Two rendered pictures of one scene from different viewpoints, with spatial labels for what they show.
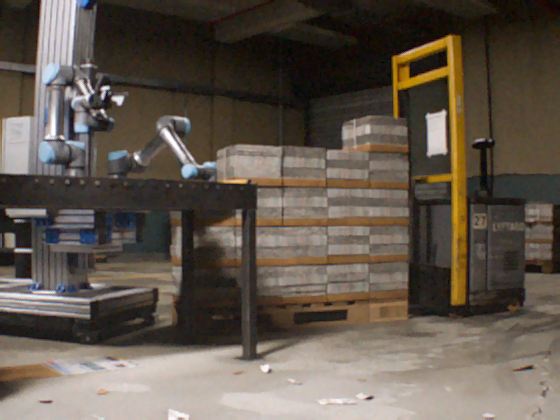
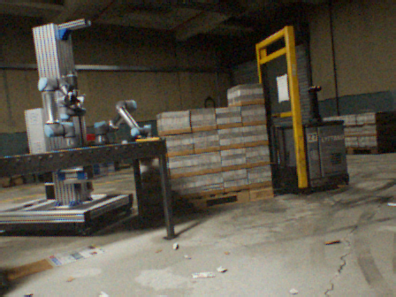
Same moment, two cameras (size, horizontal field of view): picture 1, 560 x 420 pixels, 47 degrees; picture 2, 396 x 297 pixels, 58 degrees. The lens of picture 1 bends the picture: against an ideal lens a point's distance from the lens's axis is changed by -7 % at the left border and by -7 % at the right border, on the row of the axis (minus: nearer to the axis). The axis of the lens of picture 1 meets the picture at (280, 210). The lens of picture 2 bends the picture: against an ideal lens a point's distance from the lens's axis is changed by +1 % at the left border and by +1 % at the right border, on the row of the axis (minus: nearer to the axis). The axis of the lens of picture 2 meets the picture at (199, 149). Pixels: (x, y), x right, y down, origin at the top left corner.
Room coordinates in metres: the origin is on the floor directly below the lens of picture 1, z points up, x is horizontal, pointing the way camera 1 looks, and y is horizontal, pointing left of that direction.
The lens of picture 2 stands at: (0.32, -0.46, 0.83)
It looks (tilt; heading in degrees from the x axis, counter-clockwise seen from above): 3 degrees down; 6
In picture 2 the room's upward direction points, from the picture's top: 6 degrees counter-clockwise
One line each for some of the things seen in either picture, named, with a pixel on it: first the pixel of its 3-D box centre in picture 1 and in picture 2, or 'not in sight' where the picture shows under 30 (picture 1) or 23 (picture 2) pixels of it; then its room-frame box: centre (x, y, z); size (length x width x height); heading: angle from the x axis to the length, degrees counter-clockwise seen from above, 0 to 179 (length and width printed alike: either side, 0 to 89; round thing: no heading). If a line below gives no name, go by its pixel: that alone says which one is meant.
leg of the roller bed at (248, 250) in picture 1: (249, 285); (166, 196); (3.11, 0.14, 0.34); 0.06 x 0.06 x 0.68; 41
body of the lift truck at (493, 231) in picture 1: (470, 253); (310, 155); (4.76, -1.36, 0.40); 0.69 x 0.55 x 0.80; 22
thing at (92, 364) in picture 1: (92, 364); (77, 254); (2.85, 0.82, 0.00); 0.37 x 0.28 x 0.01; 131
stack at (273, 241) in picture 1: (271, 256); (192, 170); (4.17, 0.05, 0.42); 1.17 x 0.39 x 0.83; 112
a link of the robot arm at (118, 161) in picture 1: (118, 161); (101, 127); (4.02, 0.97, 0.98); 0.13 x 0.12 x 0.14; 142
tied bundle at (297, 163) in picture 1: (291, 170); (198, 121); (4.23, -0.07, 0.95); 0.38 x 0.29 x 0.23; 22
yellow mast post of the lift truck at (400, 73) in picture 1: (403, 174); (267, 113); (4.92, -0.89, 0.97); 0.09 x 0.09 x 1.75; 22
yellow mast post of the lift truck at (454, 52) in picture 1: (457, 168); (294, 108); (4.31, -1.14, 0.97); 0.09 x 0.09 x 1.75; 22
